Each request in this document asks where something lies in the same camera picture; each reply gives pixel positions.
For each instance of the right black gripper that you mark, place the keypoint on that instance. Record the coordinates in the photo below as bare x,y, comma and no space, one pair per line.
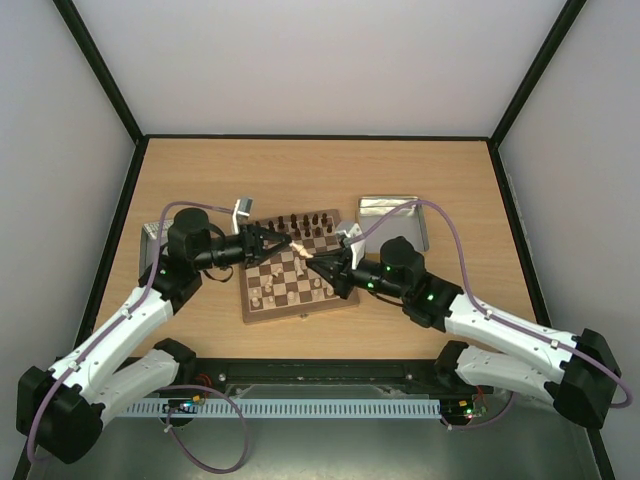
343,273

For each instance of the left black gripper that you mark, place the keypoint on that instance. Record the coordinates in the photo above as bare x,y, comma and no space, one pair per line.
253,247

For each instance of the white rook piece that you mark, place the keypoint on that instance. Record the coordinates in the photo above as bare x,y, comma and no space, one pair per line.
301,250

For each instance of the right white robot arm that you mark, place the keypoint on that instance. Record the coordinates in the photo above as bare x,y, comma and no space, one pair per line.
574,374

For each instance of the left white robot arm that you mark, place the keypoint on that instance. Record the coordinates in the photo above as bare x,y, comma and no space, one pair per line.
64,408

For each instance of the wooden chess board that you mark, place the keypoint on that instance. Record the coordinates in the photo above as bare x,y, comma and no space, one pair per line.
310,288

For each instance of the dark chess pieces row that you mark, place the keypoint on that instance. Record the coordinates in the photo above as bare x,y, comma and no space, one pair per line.
304,226

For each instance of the white queen piece standing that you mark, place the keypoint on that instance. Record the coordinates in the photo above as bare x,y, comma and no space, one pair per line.
298,267

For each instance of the yellow metal tin box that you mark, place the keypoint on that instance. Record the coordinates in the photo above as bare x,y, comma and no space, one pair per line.
403,218

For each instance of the silver metal tin lid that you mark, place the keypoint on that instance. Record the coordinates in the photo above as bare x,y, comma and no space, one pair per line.
148,241

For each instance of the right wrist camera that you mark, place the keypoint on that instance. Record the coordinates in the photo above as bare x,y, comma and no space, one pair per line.
352,238

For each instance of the black mounting rail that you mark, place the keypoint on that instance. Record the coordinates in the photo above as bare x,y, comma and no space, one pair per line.
423,376

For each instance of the light blue cable duct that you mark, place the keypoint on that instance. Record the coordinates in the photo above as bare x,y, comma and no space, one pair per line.
290,409

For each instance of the black enclosure frame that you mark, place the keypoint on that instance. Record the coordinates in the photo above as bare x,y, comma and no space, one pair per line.
76,26

